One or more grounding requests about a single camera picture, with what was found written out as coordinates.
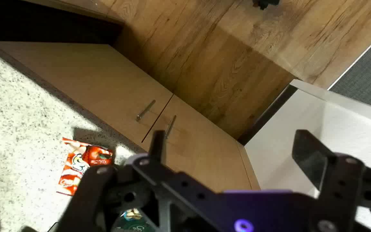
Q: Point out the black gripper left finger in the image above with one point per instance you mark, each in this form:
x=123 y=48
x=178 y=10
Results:
x=100 y=193

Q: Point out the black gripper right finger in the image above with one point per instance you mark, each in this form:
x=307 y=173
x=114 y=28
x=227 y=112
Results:
x=341 y=180

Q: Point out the red snack packet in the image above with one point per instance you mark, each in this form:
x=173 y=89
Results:
x=77 y=165

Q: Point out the green snack bag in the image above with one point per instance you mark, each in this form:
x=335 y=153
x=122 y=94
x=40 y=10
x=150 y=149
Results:
x=129 y=216

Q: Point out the dark grey floor mat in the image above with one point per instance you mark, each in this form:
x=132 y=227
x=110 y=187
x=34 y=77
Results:
x=370 y=72

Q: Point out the wooden lower cabinet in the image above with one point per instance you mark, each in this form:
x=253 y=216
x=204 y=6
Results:
x=87 y=81

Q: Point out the small black object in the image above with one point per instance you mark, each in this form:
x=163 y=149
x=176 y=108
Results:
x=263 y=2

